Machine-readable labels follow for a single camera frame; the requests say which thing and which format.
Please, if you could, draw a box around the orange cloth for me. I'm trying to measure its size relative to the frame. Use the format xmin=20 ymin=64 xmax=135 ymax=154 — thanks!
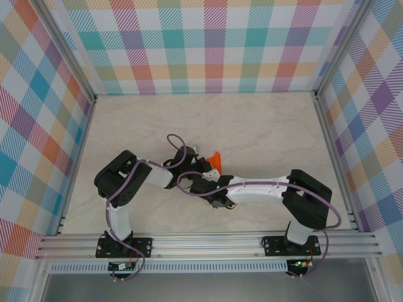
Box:
xmin=206 ymin=151 xmax=224 ymax=176

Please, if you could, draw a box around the aluminium mounting beam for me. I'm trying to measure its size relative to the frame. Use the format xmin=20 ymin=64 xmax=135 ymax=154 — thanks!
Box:
xmin=34 ymin=231 xmax=383 ymax=260

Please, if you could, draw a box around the grey metal shelf panel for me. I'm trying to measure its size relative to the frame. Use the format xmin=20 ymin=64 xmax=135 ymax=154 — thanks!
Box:
xmin=40 ymin=272 xmax=378 ymax=302

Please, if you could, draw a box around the black circuit board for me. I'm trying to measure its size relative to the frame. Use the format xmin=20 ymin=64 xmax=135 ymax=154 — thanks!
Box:
xmin=108 ymin=262 xmax=137 ymax=272

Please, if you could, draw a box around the black wire loop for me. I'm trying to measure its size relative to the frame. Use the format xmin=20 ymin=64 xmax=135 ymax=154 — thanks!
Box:
xmin=259 ymin=230 xmax=278 ymax=251

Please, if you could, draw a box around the slotted grey cable tray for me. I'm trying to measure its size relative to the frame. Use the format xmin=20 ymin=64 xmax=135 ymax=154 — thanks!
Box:
xmin=48 ymin=260 xmax=289 ymax=274

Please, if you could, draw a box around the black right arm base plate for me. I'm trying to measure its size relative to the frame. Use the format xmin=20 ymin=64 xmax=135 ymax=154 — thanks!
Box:
xmin=263 ymin=235 xmax=321 ymax=257

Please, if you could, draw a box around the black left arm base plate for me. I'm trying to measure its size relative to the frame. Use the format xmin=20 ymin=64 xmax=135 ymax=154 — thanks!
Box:
xmin=96 ymin=237 xmax=154 ymax=259

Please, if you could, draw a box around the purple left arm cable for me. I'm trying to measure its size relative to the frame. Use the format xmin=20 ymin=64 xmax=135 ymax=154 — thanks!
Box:
xmin=105 ymin=134 xmax=190 ymax=282

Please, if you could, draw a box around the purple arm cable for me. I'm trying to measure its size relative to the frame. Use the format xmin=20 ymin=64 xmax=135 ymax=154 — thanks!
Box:
xmin=105 ymin=134 xmax=190 ymax=282
xmin=176 ymin=171 xmax=343 ymax=280

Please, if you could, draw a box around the aluminium side rail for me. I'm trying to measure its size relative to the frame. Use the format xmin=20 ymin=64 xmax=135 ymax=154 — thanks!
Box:
xmin=56 ymin=96 xmax=98 ymax=237
xmin=311 ymin=91 xmax=361 ymax=233

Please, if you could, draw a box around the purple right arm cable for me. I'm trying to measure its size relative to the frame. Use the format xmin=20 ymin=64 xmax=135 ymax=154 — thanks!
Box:
xmin=176 ymin=171 xmax=343 ymax=280

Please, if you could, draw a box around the aluminium frame post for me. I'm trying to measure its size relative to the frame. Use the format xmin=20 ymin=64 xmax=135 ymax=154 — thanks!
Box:
xmin=313 ymin=0 xmax=377 ymax=98
xmin=31 ymin=0 xmax=98 ymax=104

